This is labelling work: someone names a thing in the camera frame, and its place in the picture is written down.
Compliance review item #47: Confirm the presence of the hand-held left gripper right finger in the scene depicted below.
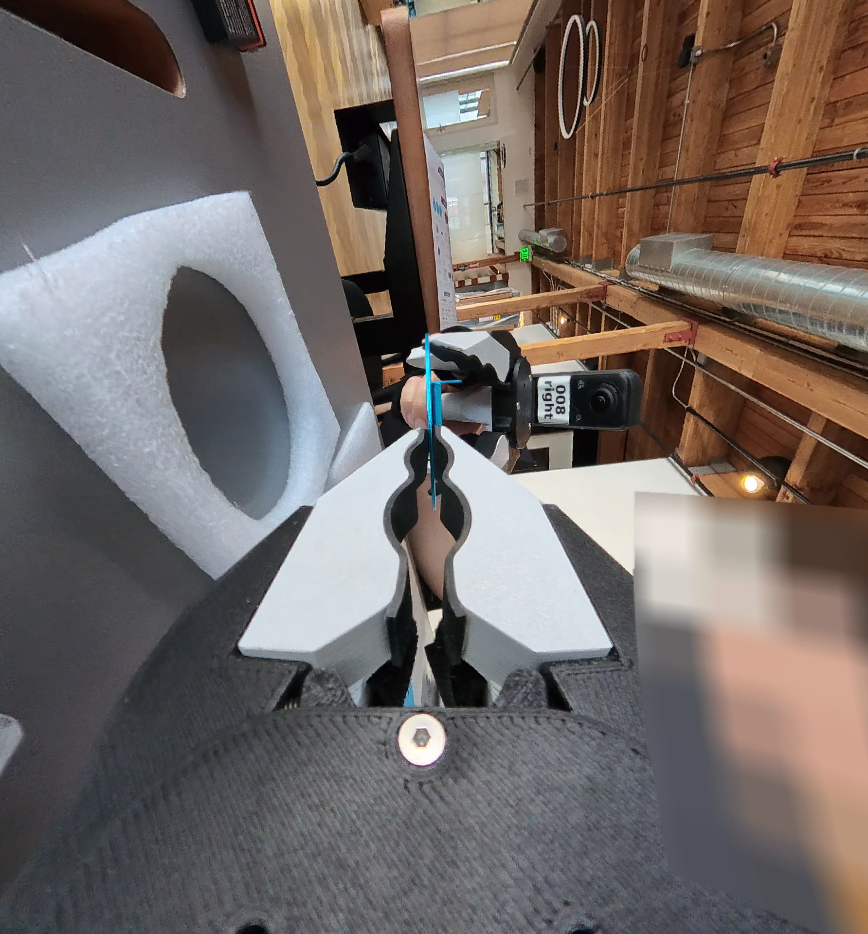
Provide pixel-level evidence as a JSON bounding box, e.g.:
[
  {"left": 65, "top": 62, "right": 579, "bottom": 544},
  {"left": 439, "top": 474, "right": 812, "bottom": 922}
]
[{"left": 440, "top": 429, "right": 615, "bottom": 688}]

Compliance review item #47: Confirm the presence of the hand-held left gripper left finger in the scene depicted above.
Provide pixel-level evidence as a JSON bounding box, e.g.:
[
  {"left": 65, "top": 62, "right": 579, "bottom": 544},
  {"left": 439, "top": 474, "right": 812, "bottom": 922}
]
[{"left": 237, "top": 429, "right": 419, "bottom": 678}]

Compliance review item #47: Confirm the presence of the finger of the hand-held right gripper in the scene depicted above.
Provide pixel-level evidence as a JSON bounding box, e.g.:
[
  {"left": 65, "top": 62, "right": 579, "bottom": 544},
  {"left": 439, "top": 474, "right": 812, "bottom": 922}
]
[
  {"left": 407, "top": 328, "right": 524, "bottom": 385},
  {"left": 434, "top": 383, "right": 497, "bottom": 428}
]

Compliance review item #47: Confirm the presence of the small blue disc with bracket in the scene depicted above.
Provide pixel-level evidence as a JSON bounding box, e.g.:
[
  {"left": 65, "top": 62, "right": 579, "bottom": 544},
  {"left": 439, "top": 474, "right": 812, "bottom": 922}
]
[{"left": 423, "top": 333, "right": 473, "bottom": 512}]

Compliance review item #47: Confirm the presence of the person's right forearm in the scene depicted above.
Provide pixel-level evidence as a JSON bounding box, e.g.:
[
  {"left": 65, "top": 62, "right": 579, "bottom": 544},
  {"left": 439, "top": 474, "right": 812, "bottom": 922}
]
[{"left": 407, "top": 503, "right": 451, "bottom": 607}]

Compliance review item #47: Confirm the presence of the grey desk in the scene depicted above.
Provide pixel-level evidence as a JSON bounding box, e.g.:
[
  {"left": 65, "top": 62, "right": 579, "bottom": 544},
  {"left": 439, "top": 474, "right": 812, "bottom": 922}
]
[{"left": 0, "top": 0, "right": 384, "bottom": 934}]

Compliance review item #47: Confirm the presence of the person's right hand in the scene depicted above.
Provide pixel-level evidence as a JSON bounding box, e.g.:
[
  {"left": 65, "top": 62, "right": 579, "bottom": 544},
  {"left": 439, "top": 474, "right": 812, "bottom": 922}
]
[{"left": 394, "top": 372, "right": 435, "bottom": 433}]

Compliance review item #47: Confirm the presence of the white table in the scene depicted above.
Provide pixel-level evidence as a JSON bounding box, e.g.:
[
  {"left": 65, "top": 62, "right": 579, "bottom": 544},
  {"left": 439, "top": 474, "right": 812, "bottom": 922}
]
[{"left": 514, "top": 458, "right": 698, "bottom": 577}]

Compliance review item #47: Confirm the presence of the white poster board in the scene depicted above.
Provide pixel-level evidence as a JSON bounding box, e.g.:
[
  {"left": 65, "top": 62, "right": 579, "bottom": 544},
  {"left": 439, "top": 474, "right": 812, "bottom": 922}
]
[{"left": 423, "top": 131, "right": 459, "bottom": 331}]

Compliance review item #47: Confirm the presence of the black partition panel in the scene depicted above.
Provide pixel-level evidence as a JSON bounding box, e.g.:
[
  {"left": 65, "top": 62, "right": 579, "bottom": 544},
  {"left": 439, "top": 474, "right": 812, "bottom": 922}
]
[{"left": 383, "top": 127, "right": 428, "bottom": 344}]

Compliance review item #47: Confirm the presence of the black monitor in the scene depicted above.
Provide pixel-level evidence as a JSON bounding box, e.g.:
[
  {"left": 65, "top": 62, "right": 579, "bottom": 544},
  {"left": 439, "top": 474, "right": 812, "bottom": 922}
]
[{"left": 334, "top": 102, "right": 395, "bottom": 213}]

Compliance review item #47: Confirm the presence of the white foam block round hole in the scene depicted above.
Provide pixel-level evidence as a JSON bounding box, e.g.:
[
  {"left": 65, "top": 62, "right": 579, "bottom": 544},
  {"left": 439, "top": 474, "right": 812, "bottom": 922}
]
[{"left": 0, "top": 191, "right": 342, "bottom": 579}]

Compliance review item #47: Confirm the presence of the black ceiling pipe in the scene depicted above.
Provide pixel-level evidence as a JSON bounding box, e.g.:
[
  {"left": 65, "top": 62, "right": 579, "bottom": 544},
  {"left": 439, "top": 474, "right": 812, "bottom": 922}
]
[{"left": 525, "top": 142, "right": 868, "bottom": 210}]

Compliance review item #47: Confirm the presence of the black box orange edge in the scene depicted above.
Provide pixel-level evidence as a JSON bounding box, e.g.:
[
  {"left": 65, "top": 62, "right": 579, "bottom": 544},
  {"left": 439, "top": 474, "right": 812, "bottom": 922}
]
[{"left": 192, "top": 0, "right": 267, "bottom": 52}]

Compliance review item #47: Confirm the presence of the wooden post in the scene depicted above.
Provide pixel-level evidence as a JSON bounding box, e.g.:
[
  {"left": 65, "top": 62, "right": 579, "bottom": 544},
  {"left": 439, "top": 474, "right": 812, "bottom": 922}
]
[{"left": 380, "top": 7, "right": 442, "bottom": 333}]

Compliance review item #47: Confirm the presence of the silver ventilation duct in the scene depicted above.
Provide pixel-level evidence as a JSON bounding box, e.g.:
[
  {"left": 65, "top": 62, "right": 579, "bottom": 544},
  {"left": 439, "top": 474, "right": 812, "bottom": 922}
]
[{"left": 624, "top": 232, "right": 868, "bottom": 363}]

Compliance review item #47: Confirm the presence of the large white ring light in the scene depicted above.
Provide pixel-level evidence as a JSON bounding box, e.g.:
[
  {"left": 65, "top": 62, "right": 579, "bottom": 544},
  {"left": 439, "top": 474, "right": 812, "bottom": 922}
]
[{"left": 557, "top": 15, "right": 590, "bottom": 141}]

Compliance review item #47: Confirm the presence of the small white ring light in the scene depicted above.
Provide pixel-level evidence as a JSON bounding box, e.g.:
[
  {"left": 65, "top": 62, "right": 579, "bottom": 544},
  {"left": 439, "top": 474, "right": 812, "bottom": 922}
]
[{"left": 582, "top": 20, "right": 602, "bottom": 108}]

